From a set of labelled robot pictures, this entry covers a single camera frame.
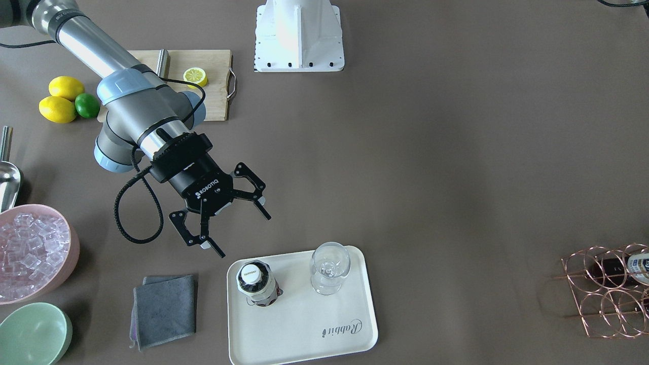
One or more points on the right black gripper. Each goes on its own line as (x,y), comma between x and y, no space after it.
(199,183)

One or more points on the tea bottle white cap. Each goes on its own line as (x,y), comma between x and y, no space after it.
(256,281)

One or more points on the copper wire bottle basket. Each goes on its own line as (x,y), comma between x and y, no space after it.
(610,302)

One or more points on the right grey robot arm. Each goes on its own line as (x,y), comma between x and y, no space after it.
(149,126)

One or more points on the half lemon slice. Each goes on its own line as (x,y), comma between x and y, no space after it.
(196,76)

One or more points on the grey folded cloth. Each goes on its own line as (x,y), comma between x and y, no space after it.
(164,310)

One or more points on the bamboo cutting board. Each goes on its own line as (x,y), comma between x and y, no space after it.
(215,62)

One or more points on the steel cylinder muddler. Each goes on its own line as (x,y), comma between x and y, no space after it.
(162,64)

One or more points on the clear stemless glass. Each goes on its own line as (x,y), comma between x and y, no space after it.
(330,264)

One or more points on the green lime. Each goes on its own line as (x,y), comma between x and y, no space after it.
(87,106)

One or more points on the cream rabbit tray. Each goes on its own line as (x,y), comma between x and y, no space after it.
(302,324)

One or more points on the lower yellow lemon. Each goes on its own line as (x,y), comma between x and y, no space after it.
(57,109)

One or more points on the yellow lemon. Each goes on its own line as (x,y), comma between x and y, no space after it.
(57,109)
(67,87)

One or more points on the pink bowl of ice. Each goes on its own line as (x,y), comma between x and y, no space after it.
(40,250)

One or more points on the upper yellow lemon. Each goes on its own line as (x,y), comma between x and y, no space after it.
(67,87)

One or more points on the steel ice scoop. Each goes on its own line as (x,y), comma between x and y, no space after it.
(11,176)

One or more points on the green empty bowl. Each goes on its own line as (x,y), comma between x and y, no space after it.
(37,333)

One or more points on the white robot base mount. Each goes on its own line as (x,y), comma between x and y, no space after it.
(298,36)

